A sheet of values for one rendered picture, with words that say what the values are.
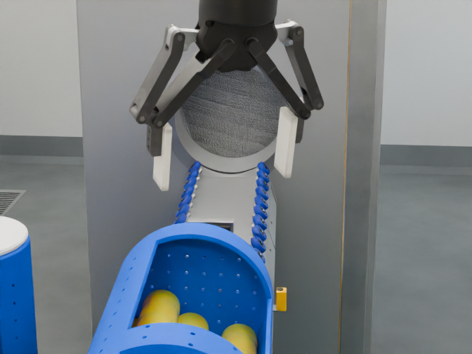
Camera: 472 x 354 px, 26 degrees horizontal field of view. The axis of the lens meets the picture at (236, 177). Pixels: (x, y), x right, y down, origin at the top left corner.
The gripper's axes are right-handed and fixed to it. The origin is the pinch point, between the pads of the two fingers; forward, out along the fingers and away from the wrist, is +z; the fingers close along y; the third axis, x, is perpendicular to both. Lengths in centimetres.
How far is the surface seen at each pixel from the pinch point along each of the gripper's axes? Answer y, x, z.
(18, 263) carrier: -1, 106, 74
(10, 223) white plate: 0, 120, 72
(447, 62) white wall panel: 302, 384, 147
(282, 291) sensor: 51, 80, 74
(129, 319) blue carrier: 0.1, 29.4, 38.4
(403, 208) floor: 247, 322, 205
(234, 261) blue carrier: 27, 55, 48
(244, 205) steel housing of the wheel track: 67, 138, 85
